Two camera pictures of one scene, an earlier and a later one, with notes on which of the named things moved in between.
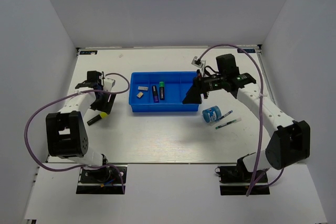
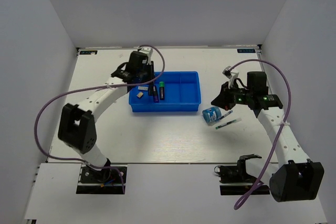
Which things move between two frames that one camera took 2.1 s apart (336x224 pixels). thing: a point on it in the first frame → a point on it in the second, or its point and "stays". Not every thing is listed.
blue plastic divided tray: (176, 84) stays
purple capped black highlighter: (155, 94) stays
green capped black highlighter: (161, 90) stays
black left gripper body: (102, 104) → (146, 74)
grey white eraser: (143, 88) stays
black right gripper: (193, 96) → (223, 99)
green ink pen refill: (217, 127) stays
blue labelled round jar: (211, 114) stays
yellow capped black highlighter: (102, 115) → (150, 89)
